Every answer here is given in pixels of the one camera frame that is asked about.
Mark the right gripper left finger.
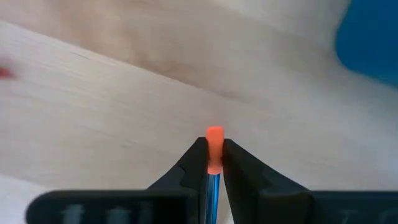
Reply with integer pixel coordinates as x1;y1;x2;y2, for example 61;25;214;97
25;136;209;224

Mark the red pencil with orange eraser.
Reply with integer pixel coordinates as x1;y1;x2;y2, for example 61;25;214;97
0;66;15;80

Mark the blue plastic bin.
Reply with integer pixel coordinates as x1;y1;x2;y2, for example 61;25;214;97
335;0;398;88

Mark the black pencil with orange eraser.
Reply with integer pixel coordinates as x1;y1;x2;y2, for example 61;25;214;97
203;125;225;224

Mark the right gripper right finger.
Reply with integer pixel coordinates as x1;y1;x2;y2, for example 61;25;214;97
221;138;398;224

